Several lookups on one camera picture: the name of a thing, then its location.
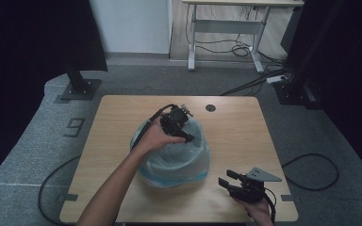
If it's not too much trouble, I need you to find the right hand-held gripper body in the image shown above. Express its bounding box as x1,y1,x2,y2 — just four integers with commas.
229,167,283,203

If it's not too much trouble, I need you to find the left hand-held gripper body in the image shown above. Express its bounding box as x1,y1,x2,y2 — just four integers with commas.
159,104,195,135

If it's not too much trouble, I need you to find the white plastic bag blue edge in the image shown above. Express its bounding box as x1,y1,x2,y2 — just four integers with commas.
129,118,211,189

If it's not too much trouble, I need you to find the person's right hand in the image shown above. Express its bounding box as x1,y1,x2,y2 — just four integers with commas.
234,197,275,226

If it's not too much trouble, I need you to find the person's left hand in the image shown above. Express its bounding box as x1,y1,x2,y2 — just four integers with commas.
132,114,187,154

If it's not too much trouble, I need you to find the black tape floor marking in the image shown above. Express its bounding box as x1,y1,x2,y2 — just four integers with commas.
63,118,86,138

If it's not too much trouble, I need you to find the black stand base left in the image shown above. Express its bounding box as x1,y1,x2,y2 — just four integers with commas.
58,60,102,102

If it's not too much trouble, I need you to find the black metal stand with base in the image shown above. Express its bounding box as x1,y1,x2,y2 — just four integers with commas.
272,0,347,111

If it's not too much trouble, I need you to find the white-legged wooden desk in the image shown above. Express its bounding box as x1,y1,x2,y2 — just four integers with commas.
181,0,305,73

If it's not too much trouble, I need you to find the white power strip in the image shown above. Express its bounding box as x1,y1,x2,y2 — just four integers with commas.
266,74,288,85

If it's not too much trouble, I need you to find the black curtain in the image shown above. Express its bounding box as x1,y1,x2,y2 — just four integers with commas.
0,0,108,189
287,0,362,186

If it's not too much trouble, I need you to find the right hand-held gripper cable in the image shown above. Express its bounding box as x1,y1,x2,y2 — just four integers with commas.
263,191,277,224

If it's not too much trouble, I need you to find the black floor cable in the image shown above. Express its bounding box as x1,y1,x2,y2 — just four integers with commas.
281,153,340,192
37,154,82,226

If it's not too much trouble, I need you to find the bundle of black cables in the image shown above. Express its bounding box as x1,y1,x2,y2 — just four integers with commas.
185,4,295,97

